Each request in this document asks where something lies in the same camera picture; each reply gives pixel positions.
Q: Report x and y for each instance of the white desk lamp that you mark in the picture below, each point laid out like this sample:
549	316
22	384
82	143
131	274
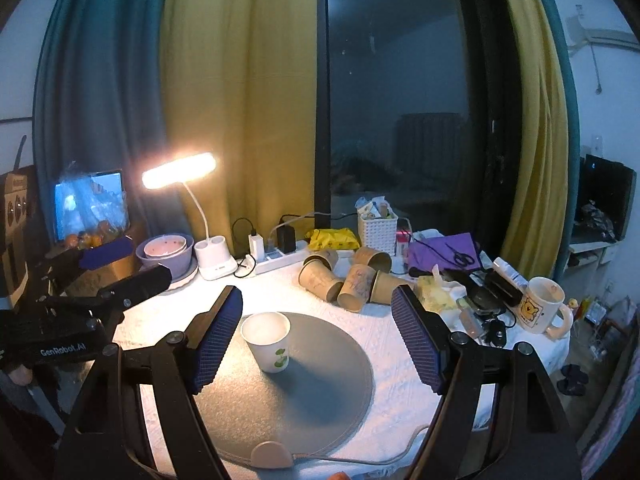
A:
212	260

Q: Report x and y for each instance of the purple bowl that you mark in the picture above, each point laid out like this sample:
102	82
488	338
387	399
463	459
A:
167	262

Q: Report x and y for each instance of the white air conditioner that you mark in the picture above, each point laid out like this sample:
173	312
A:
605	35

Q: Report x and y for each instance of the white charger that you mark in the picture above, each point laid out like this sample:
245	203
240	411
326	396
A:
256	246

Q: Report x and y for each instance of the yellow tissue pack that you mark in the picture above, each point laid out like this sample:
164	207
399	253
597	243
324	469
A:
440	295

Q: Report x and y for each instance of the white bear mug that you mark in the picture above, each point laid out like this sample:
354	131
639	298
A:
537	310

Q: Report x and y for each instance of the black charger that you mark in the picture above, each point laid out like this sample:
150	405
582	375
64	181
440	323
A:
286	239

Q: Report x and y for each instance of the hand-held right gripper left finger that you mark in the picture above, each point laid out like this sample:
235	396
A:
215	345

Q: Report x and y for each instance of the person's left hand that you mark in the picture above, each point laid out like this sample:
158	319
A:
19	375

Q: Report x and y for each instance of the printed brown box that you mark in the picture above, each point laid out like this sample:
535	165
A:
14	230

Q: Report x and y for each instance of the grey round mat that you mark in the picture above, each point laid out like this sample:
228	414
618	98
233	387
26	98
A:
320	390

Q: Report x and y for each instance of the dark glass door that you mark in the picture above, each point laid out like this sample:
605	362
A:
400	85

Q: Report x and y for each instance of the white plate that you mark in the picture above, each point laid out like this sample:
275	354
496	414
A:
186	275

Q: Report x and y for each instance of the purple cloth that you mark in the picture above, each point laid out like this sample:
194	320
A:
435	257

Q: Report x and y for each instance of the white paper cup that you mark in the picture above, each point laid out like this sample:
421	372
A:
267	340

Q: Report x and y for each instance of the black case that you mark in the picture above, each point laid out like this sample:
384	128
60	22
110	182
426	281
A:
504	287

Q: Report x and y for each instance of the black monitor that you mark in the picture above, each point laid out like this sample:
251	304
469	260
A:
607	190

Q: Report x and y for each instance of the white power strip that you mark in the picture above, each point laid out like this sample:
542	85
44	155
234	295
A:
280	260

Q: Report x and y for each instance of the white woven basket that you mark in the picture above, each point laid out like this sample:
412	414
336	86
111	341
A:
377	232

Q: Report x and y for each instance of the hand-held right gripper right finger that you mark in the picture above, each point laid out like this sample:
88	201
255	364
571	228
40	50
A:
415	340

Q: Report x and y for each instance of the tablet screen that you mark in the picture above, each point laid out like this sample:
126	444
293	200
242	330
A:
90	205

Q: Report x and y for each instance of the dark slippers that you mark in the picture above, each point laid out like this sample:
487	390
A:
574	380

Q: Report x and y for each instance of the white tablecloth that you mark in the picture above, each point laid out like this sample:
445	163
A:
400	355

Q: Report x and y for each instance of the small red-capped bottle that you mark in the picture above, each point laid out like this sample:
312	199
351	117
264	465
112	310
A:
403	244

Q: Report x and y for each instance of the brown cardboard box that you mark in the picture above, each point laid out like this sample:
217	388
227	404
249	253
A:
122	262

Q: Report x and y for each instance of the black keys bundle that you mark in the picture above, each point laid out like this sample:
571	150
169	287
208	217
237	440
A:
495	330

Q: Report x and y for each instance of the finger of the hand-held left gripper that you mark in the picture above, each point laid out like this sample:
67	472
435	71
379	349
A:
142	282
107	254

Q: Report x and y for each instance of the white tube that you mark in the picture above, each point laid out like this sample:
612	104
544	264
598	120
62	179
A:
510	272

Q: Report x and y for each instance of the brown paper cup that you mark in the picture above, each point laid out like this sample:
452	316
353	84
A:
356	287
316	281
372	259
385	287
325	258

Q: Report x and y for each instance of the yellow packet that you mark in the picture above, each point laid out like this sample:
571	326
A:
332	240

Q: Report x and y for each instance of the yellow curtain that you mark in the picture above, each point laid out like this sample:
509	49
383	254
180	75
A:
535	125
240	100

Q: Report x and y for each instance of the black scissors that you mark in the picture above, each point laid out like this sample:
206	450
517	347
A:
460	257

